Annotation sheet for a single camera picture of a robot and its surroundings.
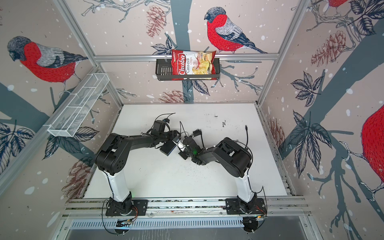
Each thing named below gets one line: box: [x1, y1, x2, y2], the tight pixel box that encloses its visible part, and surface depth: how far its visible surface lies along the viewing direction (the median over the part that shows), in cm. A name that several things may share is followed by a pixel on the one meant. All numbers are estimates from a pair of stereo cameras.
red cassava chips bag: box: [171, 49, 217, 81], surface depth 90 cm
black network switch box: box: [159, 140, 177, 156], surface depth 94 cm
